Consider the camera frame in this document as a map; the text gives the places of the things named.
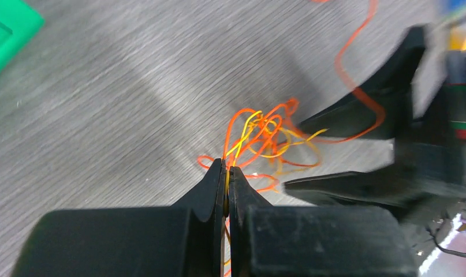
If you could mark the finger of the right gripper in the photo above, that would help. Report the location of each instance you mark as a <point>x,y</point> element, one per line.
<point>396,187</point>
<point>382,106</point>

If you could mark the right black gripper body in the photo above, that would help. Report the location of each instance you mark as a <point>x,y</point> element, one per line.
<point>432,153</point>

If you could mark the green plastic bin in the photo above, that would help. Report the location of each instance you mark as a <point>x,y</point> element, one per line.
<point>19,23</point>

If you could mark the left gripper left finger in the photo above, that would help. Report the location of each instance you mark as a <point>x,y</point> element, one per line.
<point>182,239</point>

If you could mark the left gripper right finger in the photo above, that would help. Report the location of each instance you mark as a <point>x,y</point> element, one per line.
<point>268,240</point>

